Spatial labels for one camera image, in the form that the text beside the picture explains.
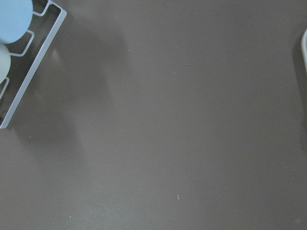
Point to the white cup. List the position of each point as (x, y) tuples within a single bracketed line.
[(5, 62)]

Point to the light blue cup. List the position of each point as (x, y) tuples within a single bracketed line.
[(15, 19)]

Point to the cream rabbit tray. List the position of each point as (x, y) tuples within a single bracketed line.
[(304, 48)]

